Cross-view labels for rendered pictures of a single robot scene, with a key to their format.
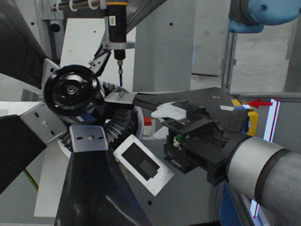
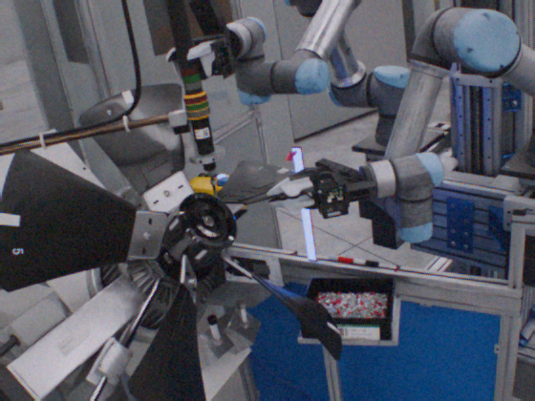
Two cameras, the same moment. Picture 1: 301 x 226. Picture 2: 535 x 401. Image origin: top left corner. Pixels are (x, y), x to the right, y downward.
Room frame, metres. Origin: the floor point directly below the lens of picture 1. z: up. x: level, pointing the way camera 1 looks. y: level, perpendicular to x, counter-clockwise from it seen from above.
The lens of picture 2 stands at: (-0.05, 0.85, 1.63)
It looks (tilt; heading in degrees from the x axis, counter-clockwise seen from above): 24 degrees down; 301
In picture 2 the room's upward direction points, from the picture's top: 10 degrees counter-clockwise
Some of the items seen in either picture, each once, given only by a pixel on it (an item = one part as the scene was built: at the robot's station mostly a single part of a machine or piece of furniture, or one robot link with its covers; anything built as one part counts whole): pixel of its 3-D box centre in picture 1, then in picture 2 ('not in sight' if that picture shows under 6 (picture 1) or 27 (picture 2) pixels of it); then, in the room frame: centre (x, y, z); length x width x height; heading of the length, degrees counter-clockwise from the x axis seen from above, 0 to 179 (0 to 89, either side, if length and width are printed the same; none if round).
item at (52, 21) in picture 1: (54, 26); not in sight; (1.03, 0.38, 1.33); 0.05 x 0.04 x 0.05; 32
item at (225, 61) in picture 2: not in sight; (216, 52); (0.55, -0.06, 1.48); 0.12 x 0.08 x 0.09; 97
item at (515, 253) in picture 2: not in sight; (517, 250); (-0.02, -0.27, 0.96); 0.03 x 0.03 x 0.20; 87
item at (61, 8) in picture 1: (73, 6); (41, 143); (0.79, 0.23, 1.39); 0.54 x 0.01 x 0.01; 32
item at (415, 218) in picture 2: not in sight; (411, 212); (0.21, -0.19, 1.08); 0.11 x 0.08 x 0.11; 133
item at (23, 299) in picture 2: not in sight; (21, 315); (1.12, 0.23, 0.92); 0.17 x 0.16 x 0.11; 177
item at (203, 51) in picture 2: not in sight; (204, 61); (0.51, 0.05, 1.48); 0.09 x 0.03 x 0.06; 106
